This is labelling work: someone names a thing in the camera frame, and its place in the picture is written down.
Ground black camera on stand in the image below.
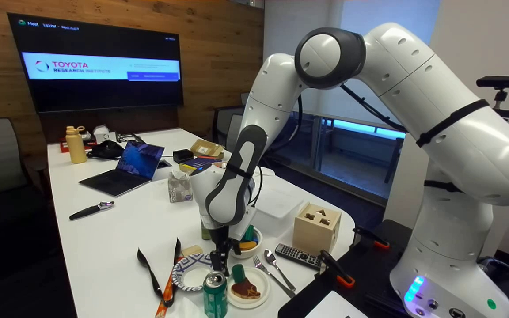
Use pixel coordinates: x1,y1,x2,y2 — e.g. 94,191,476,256
476,74,509,149

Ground wooden shape sorter cube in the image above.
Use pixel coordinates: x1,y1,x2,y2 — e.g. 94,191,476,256
292,202,343,256

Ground green soda can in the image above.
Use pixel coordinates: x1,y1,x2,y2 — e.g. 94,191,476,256
202,271,230,318

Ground silver spoon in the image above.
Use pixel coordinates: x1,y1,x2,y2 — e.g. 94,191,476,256
264,249,297,292

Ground black clamp orange tip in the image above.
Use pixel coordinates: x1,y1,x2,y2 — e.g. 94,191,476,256
354,226,393,253
318,249,357,290

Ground grey office chair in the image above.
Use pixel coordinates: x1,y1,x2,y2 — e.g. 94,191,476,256
212,105,246,152

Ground grey tissue box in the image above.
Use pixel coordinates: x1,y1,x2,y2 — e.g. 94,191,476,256
166,172,195,203

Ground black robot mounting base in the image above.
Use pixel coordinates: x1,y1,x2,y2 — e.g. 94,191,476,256
278,219,421,318

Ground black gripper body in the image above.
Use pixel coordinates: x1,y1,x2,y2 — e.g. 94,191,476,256
203,225,237,255

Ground small white bag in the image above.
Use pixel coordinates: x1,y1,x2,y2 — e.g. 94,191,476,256
92,124,120,147

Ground white plastic bin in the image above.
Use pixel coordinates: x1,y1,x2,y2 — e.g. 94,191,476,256
253,170,306,235

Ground brown food piece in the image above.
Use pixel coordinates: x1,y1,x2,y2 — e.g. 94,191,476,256
230,279,262,299

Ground black marker pen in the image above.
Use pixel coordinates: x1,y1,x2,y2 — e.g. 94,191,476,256
67,200,117,223

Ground wall television screen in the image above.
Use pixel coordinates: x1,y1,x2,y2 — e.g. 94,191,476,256
7,13,184,115

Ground small black box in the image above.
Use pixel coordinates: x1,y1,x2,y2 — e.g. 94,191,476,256
172,149,195,165

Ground silver fork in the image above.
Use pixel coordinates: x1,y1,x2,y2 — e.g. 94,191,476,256
253,256,297,299

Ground white plate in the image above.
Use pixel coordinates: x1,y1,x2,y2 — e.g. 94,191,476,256
225,267,271,311

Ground black remote control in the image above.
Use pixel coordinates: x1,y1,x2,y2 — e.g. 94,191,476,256
274,242,322,272

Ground black laptop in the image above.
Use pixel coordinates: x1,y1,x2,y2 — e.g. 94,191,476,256
78,140,166,198

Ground blue patterned bowl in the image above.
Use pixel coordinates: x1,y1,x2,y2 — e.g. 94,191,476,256
172,253,216,294

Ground white bowl of blocks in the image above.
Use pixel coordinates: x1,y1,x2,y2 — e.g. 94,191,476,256
230,226,265,262

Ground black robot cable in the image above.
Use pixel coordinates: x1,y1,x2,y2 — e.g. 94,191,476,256
340,82,492,149

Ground green block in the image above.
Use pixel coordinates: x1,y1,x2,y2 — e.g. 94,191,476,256
230,264,248,286

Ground black orange tongs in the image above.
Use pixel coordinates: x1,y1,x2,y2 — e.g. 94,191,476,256
154,237,184,318

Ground yellow water bottle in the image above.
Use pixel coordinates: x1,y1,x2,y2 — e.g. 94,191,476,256
64,124,90,166

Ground white flat board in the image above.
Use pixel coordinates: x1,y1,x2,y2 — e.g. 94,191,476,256
304,290,368,318

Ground blue box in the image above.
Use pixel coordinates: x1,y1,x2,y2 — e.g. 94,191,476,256
186,158,216,173

